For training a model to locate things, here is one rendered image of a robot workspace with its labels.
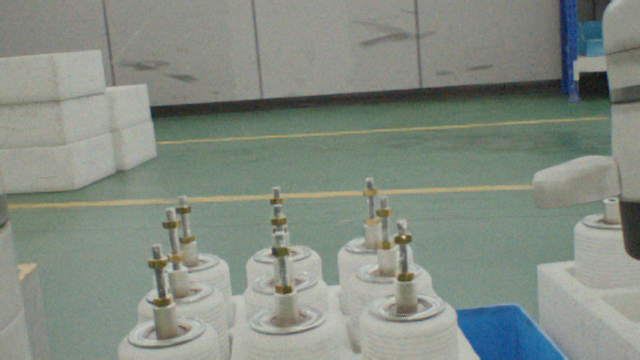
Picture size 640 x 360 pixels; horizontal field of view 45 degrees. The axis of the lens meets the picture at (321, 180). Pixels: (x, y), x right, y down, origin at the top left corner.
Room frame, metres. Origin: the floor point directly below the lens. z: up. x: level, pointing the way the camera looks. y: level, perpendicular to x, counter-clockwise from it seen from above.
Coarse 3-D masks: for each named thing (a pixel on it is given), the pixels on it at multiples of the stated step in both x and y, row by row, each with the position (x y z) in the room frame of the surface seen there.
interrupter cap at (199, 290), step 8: (168, 288) 0.86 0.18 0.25; (192, 288) 0.85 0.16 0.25; (200, 288) 0.85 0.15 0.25; (208, 288) 0.85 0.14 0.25; (152, 296) 0.83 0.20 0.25; (192, 296) 0.82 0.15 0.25; (200, 296) 0.82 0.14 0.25; (208, 296) 0.82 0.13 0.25; (152, 304) 0.81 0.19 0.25; (176, 304) 0.80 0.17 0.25; (184, 304) 0.80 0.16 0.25
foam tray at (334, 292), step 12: (336, 288) 1.03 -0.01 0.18; (240, 300) 1.01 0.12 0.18; (336, 300) 0.98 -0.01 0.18; (240, 312) 0.96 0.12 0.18; (336, 312) 0.93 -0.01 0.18; (240, 324) 0.92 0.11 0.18; (348, 324) 0.90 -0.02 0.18; (348, 336) 0.85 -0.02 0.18; (240, 348) 0.84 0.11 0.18; (348, 348) 0.82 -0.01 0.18; (468, 348) 0.79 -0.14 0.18
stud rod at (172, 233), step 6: (168, 210) 0.83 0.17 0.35; (168, 216) 0.84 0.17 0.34; (174, 216) 0.84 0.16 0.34; (174, 228) 0.84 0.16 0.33; (168, 234) 0.84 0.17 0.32; (174, 234) 0.84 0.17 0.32; (174, 240) 0.84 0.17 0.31; (174, 246) 0.84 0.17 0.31; (174, 252) 0.84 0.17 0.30; (174, 264) 0.84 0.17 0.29; (180, 264) 0.84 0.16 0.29; (174, 270) 0.84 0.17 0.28
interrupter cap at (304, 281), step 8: (296, 272) 0.88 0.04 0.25; (304, 272) 0.87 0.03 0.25; (256, 280) 0.86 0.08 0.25; (264, 280) 0.86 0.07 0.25; (272, 280) 0.86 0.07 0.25; (296, 280) 0.86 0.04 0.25; (304, 280) 0.85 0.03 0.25; (312, 280) 0.84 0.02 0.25; (256, 288) 0.83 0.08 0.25; (264, 288) 0.83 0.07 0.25; (272, 288) 0.83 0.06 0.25; (296, 288) 0.82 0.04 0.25; (304, 288) 0.82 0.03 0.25
